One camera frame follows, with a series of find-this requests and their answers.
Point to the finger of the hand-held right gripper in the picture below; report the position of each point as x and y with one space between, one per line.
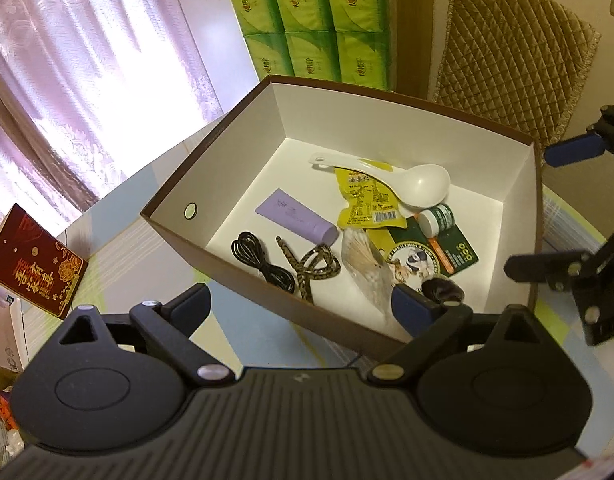
542 266
574 149

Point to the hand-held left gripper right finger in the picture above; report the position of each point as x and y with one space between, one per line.
412 310

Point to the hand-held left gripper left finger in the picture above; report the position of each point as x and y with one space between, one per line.
194 307

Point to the yellow snack packet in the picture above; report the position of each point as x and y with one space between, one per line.
367 205

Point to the brown cardboard box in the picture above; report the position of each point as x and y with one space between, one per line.
227 150

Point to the dark brown round object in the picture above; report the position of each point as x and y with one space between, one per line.
444 289

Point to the clear bag of toothpicks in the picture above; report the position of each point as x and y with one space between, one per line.
362 255

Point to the green card package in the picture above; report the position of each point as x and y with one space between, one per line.
459 247

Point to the small green label jar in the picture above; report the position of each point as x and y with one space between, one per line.
439 217

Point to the brown quilted chair cushion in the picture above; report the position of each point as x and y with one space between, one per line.
512 50

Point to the white plastic spoon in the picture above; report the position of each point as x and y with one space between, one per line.
427 185

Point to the purple cream tube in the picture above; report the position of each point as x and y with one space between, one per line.
292 212

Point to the red gift box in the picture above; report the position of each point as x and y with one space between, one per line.
32 260

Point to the white cardboard box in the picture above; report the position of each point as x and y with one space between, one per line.
4 325

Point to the wooden panel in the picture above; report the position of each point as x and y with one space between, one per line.
412 20

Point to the pink patterned curtain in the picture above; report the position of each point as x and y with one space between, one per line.
87 60

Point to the stack of green tissue packs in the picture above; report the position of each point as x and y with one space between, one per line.
302 5

